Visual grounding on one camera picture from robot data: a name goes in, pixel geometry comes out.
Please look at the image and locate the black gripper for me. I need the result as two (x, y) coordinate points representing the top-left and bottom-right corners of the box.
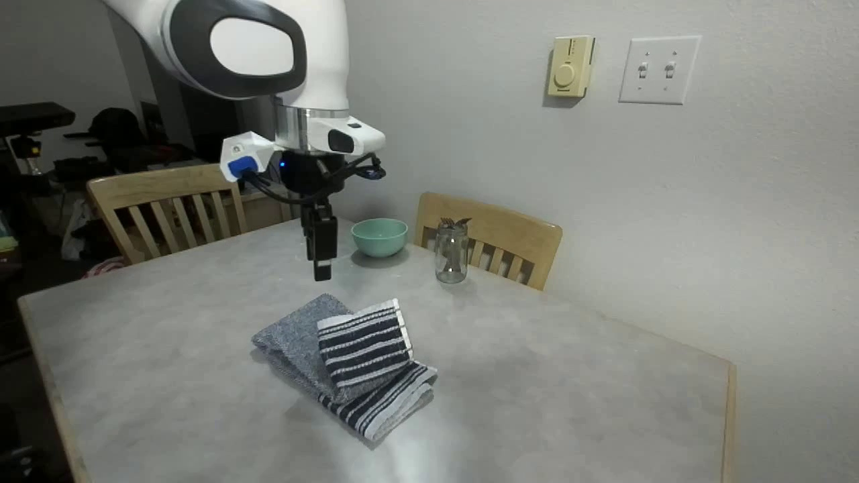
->
(278, 148), (349, 283)

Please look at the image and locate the blue striped towel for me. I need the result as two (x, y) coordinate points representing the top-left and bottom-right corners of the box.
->
(248, 293), (439, 451)

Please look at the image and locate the teal ceramic bowl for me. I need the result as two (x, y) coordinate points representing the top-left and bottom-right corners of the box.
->
(349, 214), (412, 263)

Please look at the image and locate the small beige cabinet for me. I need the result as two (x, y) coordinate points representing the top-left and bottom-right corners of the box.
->
(239, 173), (302, 232)

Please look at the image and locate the clear glass jar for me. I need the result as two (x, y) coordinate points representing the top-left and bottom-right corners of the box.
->
(431, 214), (474, 286)

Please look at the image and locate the wooden chair with vertical slats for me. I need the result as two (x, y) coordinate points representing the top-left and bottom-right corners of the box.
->
(85, 160), (248, 266)

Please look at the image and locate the dark tall panel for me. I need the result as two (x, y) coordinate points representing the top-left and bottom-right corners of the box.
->
(142, 75), (270, 183)

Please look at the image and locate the wooden chair with slotted back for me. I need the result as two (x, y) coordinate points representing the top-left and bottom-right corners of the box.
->
(411, 191), (567, 293)

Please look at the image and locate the black bag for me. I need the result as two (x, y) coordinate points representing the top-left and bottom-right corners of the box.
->
(85, 105), (149, 173)

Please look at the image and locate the black padded equipment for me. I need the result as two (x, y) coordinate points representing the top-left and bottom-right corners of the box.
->
(0, 98), (78, 140)

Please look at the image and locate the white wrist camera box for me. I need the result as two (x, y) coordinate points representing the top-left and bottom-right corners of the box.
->
(218, 129), (281, 184)

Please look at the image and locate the beige wall dimmer dial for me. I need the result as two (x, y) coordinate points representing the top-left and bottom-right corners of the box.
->
(545, 35), (599, 101)

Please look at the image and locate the white double light switch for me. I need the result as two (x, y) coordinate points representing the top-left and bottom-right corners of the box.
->
(616, 35), (703, 108)

